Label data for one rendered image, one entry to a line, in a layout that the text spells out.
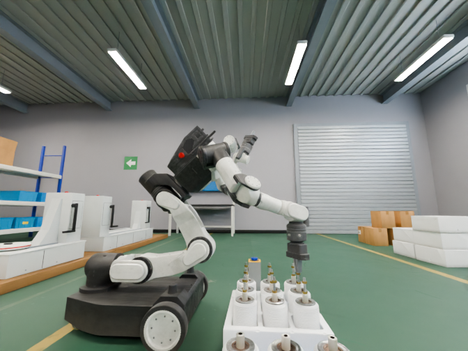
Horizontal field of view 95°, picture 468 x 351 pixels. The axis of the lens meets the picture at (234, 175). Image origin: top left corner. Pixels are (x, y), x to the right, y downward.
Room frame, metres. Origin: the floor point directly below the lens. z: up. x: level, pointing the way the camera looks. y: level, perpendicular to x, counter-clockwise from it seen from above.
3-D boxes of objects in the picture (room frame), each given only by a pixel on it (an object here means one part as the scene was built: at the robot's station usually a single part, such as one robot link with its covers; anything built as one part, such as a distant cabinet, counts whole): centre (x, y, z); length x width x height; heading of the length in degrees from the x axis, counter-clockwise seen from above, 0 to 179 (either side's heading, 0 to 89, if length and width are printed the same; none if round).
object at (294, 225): (1.04, -0.30, 0.57); 0.11 x 0.11 x 0.11; 19
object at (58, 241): (2.17, 2.01, 0.45); 0.82 x 0.57 x 0.74; 177
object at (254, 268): (1.33, -0.12, 0.16); 0.07 x 0.07 x 0.31; 85
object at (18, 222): (4.49, 4.50, 0.36); 0.50 x 0.38 x 0.21; 85
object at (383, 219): (4.01, -2.72, 0.45); 0.30 x 0.24 x 0.30; 179
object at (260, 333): (1.03, -0.17, 0.09); 0.39 x 0.39 x 0.18; 85
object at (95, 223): (3.66, 1.93, 0.45); 1.51 x 0.57 x 0.74; 177
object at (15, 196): (4.49, 4.52, 0.90); 0.50 x 0.38 x 0.21; 85
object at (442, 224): (2.64, -2.49, 0.45); 0.39 x 0.39 x 0.18; 88
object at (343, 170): (5.83, -3.32, 1.55); 3.20 x 0.12 x 3.10; 87
